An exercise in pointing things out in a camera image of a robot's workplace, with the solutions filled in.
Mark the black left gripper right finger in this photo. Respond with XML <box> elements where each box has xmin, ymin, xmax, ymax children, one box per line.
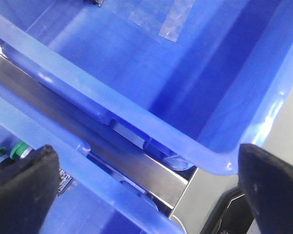
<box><xmin>238</xmin><ymin>143</ymin><xmax>293</xmax><ymax>234</ymax></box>

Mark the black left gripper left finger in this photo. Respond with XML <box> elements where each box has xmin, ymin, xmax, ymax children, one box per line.
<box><xmin>0</xmin><ymin>145</ymin><xmax>61</xmax><ymax>234</ymax></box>

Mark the blue plastic source crate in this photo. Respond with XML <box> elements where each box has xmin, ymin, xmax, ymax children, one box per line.
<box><xmin>0</xmin><ymin>97</ymin><xmax>182</xmax><ymax>234</ymax></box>

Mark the blue plastic target crate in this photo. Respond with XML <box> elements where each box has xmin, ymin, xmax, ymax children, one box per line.
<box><xmin>0</xmin><ymin>0</ymin><xmax>293</xmax><ymax>176</ymax></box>

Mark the clear tape patch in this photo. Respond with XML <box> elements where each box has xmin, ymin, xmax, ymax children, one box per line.
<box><xmin>127</xmin><ymin>0</ymin><xmax>195</xmax><ymax>42</ymax></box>

